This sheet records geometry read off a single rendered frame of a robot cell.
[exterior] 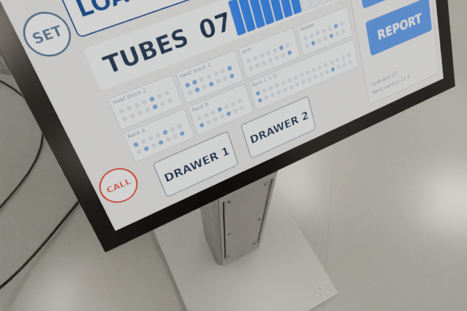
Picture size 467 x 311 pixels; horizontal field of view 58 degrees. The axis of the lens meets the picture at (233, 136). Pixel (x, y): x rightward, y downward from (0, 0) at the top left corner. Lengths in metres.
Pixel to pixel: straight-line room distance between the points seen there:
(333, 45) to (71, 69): 0.30
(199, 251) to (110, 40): 1.09
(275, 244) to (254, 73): 1.03
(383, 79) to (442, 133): 1.30
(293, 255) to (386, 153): 0.56
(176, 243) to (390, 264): 0.73
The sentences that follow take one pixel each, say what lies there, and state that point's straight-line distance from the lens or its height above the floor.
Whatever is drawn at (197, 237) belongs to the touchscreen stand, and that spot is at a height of 0.04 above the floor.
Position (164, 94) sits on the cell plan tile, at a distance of 0.45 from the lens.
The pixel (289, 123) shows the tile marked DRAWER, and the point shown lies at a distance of 0.52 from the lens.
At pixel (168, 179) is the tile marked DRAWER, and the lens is 0.48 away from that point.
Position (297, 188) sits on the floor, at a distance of 1.58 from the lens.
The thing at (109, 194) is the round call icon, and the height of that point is 1.01.
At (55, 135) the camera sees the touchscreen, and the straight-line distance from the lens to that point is 0.46.
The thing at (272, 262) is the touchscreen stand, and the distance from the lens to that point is 1.44.
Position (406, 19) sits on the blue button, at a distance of 0.59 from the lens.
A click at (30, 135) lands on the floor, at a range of 1.83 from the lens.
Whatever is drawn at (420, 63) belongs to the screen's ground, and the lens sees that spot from 0.62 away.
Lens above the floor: 1.44
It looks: 60 degrees down
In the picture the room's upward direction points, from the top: 1 degrees clockwise
